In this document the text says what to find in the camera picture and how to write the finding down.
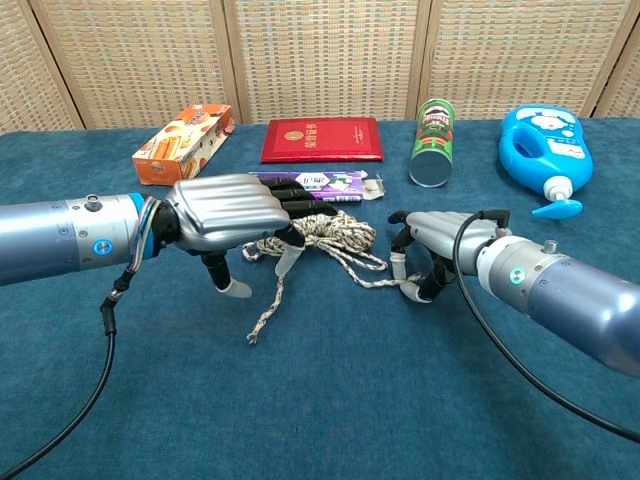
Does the red certificate book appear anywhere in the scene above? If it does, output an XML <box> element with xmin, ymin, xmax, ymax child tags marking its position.
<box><xmin>260</xmin><ymin>117</ymin><xmax>385</xmax><ymax>165</ymax></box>

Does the green Pringles can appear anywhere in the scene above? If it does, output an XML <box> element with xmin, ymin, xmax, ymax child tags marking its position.
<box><xmin>407</xmin><ymin>98</ymin><xmax>455</xmax><ymax>189</ymax></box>

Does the blue carpet table mat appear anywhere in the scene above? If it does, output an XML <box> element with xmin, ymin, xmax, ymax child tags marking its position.
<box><xmin>0</xmin><ymin>117</ymin><xmax>640</xmax><ymax>480</ymax></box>

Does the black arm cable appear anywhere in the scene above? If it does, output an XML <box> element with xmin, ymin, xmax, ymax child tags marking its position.
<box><xmin>453</xmin><ymin>209</ymin><xmax>640</xmax><ymax>444</ymax></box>
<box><xmin>0</xmin><ymin>259</ymin><xmax>139</xmax><ymax>480</ymax></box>

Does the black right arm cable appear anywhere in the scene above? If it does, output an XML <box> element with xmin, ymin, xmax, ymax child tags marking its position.
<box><xmin>453</xmin><ymin>209</ymin><xmax>640</xmax><ymax>444</ymax></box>

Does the purple toothpaste box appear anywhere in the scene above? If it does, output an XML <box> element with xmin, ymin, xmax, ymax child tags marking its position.
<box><xmin>248</xmin><ymin>169</ymin><xmax>387</xmax><ymax>206</ymax></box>

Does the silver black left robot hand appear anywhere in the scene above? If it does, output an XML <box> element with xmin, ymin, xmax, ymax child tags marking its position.
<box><xmin>154</xmin><ymin>173</ymin><xmax>339</xmax><ymax>300</ymax></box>

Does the woven bamboo folding screen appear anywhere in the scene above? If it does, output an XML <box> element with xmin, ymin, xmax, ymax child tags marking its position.
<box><xmin>0</xmin><ymin>0</ymin><xmax>640</xmax><ymax>135</ymax></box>

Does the blue pump detergent bottle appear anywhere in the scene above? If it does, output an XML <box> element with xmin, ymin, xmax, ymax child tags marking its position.
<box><xmin>497</xmin><ymin>103</ymin><xmax>595</xmax><ymax>219</ymax></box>

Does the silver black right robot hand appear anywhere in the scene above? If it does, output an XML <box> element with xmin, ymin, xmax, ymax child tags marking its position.
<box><xmin>388</xmin><ymin>209</ymin><xmax>512</xmax><ymax>304</ymax></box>

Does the orange biscuit box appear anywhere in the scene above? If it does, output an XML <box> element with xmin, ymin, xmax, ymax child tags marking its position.
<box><xmin>131</xmin><ymin>103</ymin><xmax>237</xmax><ymax>188</ymax></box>

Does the beige braided rope bundle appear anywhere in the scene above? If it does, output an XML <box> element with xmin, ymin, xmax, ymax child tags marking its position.
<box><xmin>241</xmin><ymin>209</ymin><xmax>427</xmax><ymax>347</ymax></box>

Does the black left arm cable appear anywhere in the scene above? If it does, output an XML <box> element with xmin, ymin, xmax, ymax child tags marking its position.
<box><xmin>0</xmin><ymin>259</ymin><xmax>139</xmax><ymax>480</ymax></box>

